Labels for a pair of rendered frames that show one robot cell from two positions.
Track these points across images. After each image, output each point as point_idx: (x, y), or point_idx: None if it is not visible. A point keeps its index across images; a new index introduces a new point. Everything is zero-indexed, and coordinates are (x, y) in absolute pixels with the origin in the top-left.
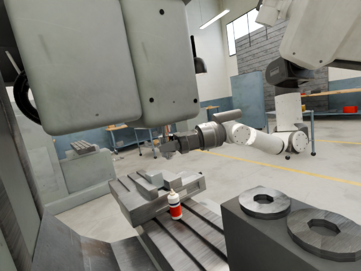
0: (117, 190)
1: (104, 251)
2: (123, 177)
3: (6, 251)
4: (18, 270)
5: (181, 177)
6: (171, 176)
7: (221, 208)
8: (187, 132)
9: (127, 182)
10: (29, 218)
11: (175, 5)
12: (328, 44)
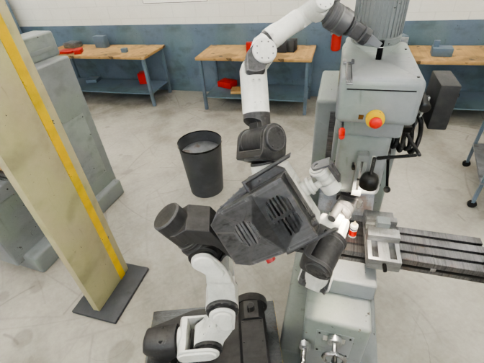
0: (436, 233)
1: (361, 209)
2: (478, 250)
3: (323, 158)
4: None
5: (382, 248)
6: (377, 232)
7: None
8: (351, 201)
9: (453, 245)
10: None
11: None
12: (279, 208)
